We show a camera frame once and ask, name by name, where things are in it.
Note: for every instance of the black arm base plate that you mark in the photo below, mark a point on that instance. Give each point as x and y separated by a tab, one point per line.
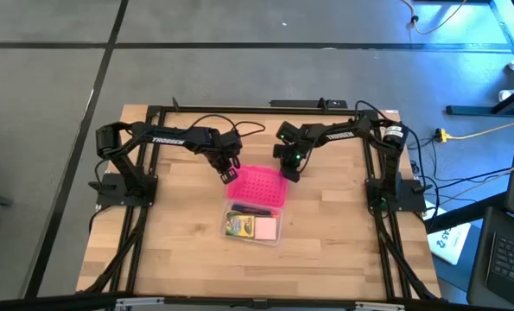
109	194
412	196

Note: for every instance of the black overhead rig bar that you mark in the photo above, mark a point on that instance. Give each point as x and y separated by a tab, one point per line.
66	302

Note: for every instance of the black aluminium table frame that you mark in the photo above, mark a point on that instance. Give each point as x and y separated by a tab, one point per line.
248	109

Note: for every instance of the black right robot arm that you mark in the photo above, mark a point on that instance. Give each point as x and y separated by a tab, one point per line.
347	135

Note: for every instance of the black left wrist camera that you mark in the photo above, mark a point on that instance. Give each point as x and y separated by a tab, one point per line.
231	142

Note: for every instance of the black desk frame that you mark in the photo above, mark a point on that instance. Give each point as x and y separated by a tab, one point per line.
481	110

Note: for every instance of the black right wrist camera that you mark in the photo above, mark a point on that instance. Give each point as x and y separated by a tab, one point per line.
280	151

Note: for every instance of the pale pink sticky note pad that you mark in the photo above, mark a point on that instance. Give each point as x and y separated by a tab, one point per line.
266	229

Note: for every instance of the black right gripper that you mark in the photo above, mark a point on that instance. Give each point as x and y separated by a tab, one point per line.
294	160

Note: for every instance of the black desk leg bar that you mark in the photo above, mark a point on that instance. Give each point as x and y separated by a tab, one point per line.
464	216

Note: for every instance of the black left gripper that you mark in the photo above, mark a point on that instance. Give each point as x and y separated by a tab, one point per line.
224	162

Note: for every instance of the black laptop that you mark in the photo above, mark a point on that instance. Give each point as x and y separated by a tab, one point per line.
511	259

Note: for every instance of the yellow green crayon box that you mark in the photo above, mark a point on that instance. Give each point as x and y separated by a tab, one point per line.
240	226

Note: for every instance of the bright pink plastic lid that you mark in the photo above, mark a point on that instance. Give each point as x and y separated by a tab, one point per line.
258	188

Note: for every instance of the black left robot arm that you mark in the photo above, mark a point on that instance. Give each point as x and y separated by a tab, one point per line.
170	139

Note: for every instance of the white printed paper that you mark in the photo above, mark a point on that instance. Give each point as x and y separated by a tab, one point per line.
451	242

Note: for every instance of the clear plastic container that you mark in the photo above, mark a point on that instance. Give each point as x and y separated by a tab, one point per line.
266	242

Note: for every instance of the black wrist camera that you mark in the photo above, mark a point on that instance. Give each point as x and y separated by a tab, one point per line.
280	151
231	142

